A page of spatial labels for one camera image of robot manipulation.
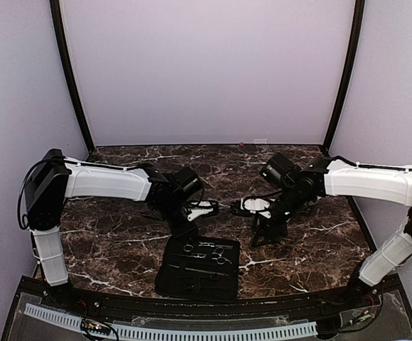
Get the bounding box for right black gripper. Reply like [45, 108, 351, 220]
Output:
[251, 183, 306, 247]

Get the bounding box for silver scissors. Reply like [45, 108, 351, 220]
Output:
[174, 247, 232, 265]
[183, 242, 216, 252]

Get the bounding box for black zippered tool case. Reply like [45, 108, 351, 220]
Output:
[155, 236, 240, 303]

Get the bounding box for black hair clip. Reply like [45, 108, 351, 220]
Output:
[180, 277, 214, 292]

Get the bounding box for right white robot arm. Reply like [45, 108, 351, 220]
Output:
[230, 153, 412, 308]

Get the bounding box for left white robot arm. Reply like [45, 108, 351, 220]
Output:
[16, 148, 219, 310]

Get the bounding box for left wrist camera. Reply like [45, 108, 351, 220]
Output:
[173, 167, 203, 197]

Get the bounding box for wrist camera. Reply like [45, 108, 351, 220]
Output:
[260, 153, 299, 189]
[173, 167, 203, 197]

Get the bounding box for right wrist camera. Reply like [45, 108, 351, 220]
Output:
[260, 153, 299, 189]

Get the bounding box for left black frame post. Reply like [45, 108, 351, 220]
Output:
[49, 0, 95, 152]

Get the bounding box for black frame post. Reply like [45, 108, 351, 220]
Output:
[322, 0, 366, 154]
[49, 0, 95, 152]

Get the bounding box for black front rail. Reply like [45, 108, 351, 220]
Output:
[1, 275, 412, 340]

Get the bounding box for white slotted cable duct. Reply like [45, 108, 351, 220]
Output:
[23, 303, 318, 340]

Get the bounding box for right black frame post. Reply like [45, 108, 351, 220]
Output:
[322, 0, 366, 154]

